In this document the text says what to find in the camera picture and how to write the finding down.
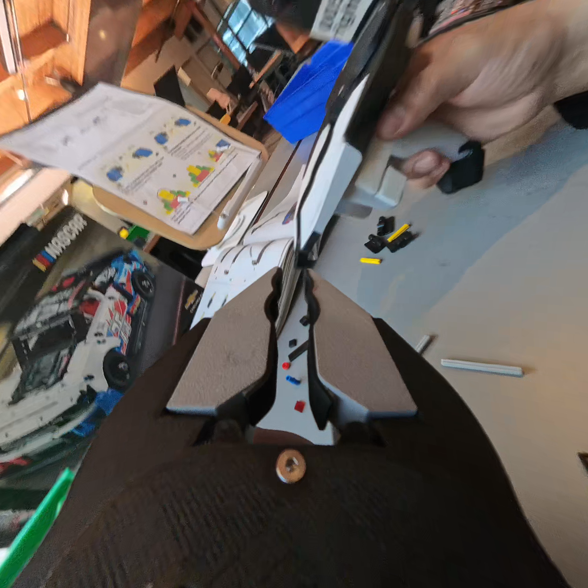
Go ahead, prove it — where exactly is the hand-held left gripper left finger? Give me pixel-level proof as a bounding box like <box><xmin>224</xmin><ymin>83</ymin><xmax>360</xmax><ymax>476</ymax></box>
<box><xmin>165</xmin><ymin>268</ymin><xmax>283</xmax><ymax>428</ymax></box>

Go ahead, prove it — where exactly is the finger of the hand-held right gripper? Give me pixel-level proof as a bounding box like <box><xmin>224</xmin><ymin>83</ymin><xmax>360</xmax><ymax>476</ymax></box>
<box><xmin>301</xmin><ymin>125</ymin><xmax>330</xmax><ymax>217</ymax></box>
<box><xmin>296</xmin><ymin>76</ymin><xmax>369</xmax><ymax>268</ymax></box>

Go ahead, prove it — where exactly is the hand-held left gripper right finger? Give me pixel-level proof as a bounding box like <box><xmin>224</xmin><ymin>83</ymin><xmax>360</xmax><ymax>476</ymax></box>
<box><xmin>305</xmin><ymin>269</ymin><xmax>419</xmax><ymax>432</ymax></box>

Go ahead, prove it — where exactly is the grey desk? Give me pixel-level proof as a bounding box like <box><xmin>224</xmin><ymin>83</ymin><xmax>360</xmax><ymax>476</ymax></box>
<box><xmin>257</xmin><ymin>106</ymin><xmax>588</xmax><ymax>588</ymax></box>

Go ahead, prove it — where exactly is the person's right hand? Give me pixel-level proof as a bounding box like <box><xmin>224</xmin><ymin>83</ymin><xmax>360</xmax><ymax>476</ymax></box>
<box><xmin>376</xmin><ymin>0</ymin><xmax>588</xmax><ymax>190</ymax></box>

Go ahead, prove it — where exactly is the blue storage bin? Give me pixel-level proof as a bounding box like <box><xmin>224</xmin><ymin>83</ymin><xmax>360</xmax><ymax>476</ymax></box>
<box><xmin>263</xmin><ymin>40</ymin><xmax>355</xmax><ymax>144</ymax></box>

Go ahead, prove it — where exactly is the open instruction booklet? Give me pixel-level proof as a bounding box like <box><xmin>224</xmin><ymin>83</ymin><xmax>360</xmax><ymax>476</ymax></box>
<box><xmin>190</xmin><ymin>181</ymin><xmax>307</xmax><ymax>334</ymax></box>

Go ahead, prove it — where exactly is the black toy car set box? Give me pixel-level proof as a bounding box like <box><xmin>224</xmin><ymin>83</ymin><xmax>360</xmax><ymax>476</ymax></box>
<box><xmin>0</xmin><ymin>207</ymin><xmax>205</xmax><ymax>511</ymax></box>

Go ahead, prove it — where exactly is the black flat panel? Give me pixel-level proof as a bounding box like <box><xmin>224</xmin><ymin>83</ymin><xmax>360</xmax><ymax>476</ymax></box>
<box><xmin>154</xmin><ymin>66</ymin><xmax>187</xmax><ymax>108</ymax></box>

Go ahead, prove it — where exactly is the printed instruction sheet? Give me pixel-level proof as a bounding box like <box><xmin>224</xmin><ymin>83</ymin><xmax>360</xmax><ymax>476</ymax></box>
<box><xmin>0</xmin><ymin>83</ymin><xmax>262</xmax><ymax>236</ymax></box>

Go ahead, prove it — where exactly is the green storage bin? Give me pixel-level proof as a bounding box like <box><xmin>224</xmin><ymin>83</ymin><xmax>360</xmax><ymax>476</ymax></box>
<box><xmin>0</xmin><ymin>468</ymin><xmax>76</xmax><ymax>577</ymax></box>

